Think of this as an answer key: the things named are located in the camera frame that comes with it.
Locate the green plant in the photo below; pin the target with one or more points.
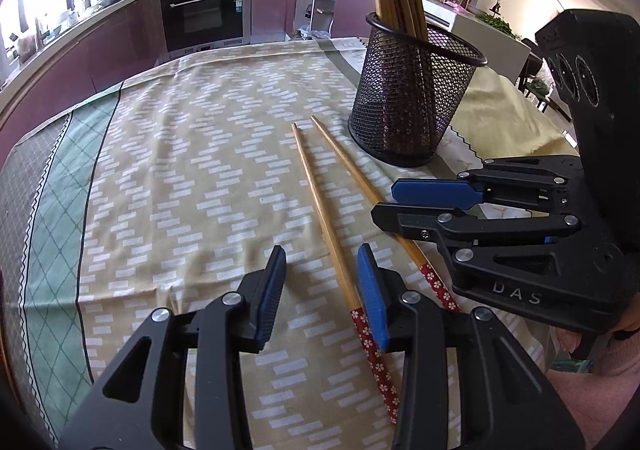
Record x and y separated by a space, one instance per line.
495 23

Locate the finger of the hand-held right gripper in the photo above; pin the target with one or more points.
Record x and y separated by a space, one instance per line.
415 222
435 192

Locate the black built-in oven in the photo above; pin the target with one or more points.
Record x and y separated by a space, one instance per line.
205 14

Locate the dark chair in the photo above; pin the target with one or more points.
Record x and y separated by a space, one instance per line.
532 59

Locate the black mesh utensil holder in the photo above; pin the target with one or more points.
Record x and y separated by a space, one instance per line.
400 109

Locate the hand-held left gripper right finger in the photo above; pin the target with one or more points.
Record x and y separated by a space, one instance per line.
374 300

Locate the purple kitchen cabinets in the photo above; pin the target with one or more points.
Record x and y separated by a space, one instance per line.
100 49

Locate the patterned beige green tablecloth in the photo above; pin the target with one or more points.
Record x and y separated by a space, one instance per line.
190 154

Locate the yellow cloth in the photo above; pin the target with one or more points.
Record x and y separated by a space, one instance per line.
500 119

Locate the person's right hand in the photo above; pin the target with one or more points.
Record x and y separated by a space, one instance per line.
566 341

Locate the person's leg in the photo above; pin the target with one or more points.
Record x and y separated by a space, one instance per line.
600 400

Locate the white cabinet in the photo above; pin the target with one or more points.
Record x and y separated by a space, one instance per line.
495 49

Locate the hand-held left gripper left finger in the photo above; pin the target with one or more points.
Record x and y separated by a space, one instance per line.
270 300

